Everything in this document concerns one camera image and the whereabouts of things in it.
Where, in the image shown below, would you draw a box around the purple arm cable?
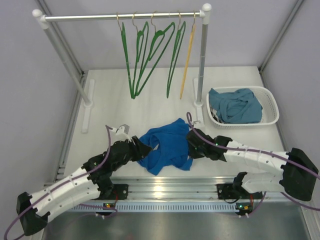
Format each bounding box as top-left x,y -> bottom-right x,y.
2,124 -> 118,237
186,111 -> 320,221

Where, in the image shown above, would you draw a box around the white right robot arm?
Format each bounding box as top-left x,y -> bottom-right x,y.
186,128 -> 319,202

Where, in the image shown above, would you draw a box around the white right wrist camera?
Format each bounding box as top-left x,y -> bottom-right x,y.
192,120 -> 203,129

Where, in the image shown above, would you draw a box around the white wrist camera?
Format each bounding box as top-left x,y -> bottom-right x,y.
192,120 -> 203,129
111,124 -> 131,141

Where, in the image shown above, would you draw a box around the perforated cable duct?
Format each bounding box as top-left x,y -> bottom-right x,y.
67,201 -> 253,213

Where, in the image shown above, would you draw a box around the blue tank top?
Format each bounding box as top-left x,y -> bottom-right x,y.
137,118 -> 193,176

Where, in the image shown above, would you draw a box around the yellow hanger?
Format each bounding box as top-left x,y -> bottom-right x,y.
179,13 -> 196,100

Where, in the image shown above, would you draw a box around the aluminium mounting rail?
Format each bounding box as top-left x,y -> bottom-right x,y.
43,176 -> 283,201

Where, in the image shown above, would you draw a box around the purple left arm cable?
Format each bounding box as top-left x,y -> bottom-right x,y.
2,124 -> 118,237

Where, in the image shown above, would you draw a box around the white laundry basket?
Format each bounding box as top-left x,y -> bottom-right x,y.
206,86 -> 280,129

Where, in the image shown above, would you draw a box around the silver clothes rack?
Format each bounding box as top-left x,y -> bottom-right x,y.
32,0 -> 212,134

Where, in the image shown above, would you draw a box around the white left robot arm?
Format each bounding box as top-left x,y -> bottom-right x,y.
16,136 -> 153,236

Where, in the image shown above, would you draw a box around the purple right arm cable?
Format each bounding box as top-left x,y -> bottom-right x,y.
186,111 -> 320,221

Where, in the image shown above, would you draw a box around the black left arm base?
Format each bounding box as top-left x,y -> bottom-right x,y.
97,184 -> 129,200

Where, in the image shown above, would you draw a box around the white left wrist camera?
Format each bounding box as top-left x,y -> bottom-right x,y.
111,124 -> 131,141

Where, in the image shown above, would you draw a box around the green hanger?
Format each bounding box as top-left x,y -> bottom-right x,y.
116,14 -> 135,99
134,14 -> 176,97
166,12 -> 186,99
131,21 -> 149,99

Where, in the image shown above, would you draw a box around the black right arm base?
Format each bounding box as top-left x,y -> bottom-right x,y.
216,183 -> 250,204

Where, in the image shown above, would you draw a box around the light blue garment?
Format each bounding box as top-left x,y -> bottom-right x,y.
208,88 -> 263,124

